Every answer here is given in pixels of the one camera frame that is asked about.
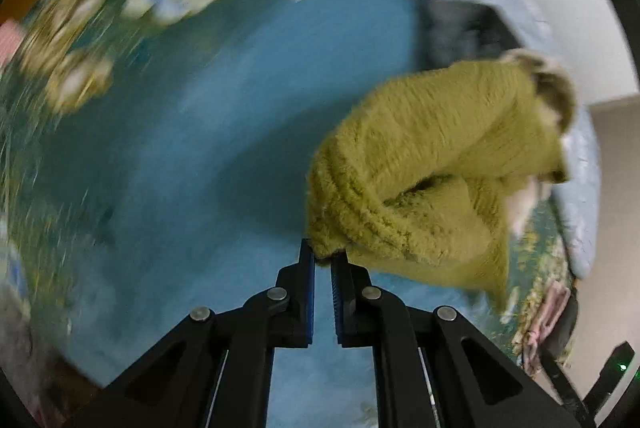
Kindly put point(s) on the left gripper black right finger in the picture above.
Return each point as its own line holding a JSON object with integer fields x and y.
{"x": 436, "y": 369}

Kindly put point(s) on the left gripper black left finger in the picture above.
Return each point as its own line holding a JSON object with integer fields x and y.
{"x": 212, "y": 369}

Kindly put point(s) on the olive green knitted sweater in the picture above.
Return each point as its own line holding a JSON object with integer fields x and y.
{"x": 414, "y": 180}

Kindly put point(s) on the pink folded garment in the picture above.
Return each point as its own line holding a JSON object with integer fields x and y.
{"x": 548, "y": 314}

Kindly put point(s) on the teal floral bed blanket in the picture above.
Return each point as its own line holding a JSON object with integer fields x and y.
{"x": 155, "y": 159}

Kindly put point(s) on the beige cartoon print garment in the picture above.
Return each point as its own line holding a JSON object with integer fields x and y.
{"x": 556, "y": 109}

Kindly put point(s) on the dark grey folded garment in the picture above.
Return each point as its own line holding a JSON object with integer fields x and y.
{"x": 453, "y": 31}

